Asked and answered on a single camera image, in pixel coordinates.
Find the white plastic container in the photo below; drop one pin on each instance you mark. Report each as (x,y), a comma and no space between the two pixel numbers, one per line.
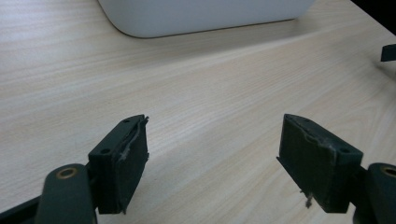
(199,15)

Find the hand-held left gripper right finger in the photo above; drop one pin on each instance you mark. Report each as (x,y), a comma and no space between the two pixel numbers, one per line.
(314,161)

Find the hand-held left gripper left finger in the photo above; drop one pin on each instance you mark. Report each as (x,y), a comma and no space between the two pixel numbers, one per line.
(120,168)

